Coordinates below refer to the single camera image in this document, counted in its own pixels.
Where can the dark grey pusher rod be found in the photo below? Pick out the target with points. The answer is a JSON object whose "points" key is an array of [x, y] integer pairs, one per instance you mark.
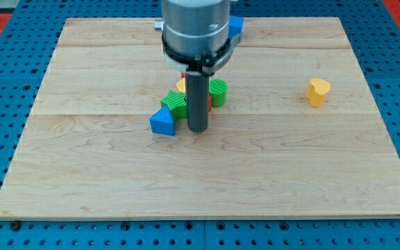
{"points": [[197, 97]]}

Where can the blue triangle block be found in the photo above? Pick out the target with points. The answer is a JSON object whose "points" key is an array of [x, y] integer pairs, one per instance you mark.
{"points": [[162, 122]]}

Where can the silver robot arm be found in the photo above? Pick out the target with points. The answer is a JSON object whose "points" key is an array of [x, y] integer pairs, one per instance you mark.
{"points": [[198, 39]]}

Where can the green star block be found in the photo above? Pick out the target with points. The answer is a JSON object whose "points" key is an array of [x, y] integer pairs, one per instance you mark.
{"points": [[176, 103]]}

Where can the yellow block behind rod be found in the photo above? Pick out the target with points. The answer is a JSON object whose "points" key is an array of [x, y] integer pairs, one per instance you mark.
{"points": [[180, 85]]}

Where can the red block behind rod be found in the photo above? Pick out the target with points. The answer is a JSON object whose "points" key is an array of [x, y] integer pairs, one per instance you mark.
{"points": [[210, 100]]}

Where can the green round block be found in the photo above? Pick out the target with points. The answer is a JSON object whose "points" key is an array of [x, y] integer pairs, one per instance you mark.
{"points": [[218, 89]]}

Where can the blue block at back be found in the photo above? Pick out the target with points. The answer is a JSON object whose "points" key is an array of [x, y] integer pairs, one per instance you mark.
{"points": [[235, 26]]}

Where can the wooden board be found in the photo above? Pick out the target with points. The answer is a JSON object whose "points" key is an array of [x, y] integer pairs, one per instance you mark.
{"points": [[87, 152]]}

